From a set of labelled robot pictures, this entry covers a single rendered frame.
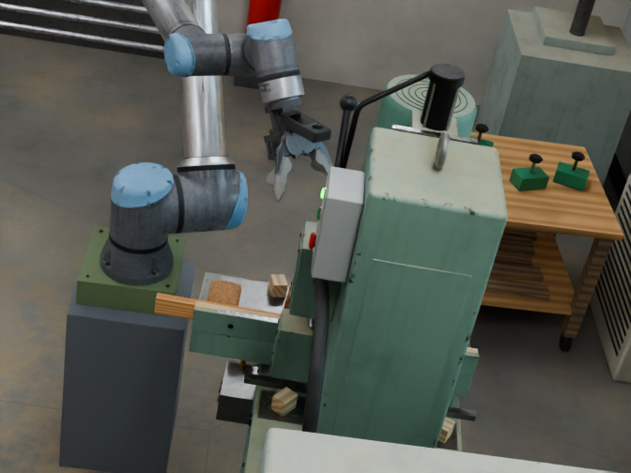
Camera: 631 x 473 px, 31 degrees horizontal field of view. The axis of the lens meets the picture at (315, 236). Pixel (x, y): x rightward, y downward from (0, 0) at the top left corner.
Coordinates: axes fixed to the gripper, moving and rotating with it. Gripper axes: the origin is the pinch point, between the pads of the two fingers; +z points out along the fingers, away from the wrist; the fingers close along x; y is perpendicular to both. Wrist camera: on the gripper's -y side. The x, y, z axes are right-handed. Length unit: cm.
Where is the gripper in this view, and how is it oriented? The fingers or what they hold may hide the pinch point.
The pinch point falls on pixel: (309, 194)
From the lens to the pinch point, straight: 237.3
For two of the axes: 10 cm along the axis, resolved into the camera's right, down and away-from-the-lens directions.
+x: -8.0, 2.3, -5.6
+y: -5.7, 0.3, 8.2
